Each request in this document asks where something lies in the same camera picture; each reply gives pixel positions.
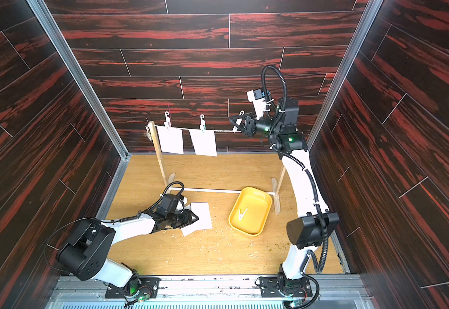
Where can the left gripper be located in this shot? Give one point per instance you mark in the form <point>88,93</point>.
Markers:
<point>188,218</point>

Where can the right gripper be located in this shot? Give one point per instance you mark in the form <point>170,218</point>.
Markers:
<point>249,126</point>

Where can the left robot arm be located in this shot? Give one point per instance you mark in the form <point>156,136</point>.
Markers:
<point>84,254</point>

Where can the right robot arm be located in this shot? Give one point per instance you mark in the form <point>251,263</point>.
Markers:
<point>275,118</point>

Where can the yellow plastic tray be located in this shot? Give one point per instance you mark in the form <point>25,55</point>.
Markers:
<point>259,204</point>

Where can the wooden string rack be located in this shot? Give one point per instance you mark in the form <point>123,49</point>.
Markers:
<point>153,137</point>

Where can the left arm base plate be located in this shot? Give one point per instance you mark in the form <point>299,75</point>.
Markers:
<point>142,289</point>

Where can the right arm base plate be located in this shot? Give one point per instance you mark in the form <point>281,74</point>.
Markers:
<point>280,286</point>

